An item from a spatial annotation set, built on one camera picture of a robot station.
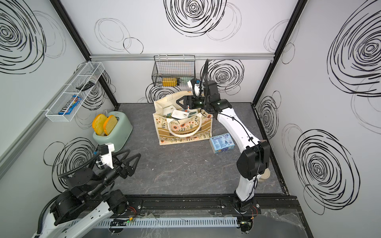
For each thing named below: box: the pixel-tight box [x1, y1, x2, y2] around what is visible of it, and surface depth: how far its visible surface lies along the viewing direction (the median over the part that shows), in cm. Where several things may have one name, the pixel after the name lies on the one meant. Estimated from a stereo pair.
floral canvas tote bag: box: [152, 90, 213, 146], surface depth 85 cm
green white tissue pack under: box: [171, 109, 190, 120], surface depth 79 cm
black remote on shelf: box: [75, 80, 96, 91], surface depth 82 cm
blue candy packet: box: [58, 95, 82, 116], surface depth 72 cm
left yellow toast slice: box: [92, 113, 108, 135], surface depth 83 cm
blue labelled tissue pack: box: [208, 133, 236, 155], surface depth 93 cm
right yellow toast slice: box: [103, 115, 118, 136], surface depth 83 cm
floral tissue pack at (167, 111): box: [162, 104, 177, 119], surface depth 88 cm
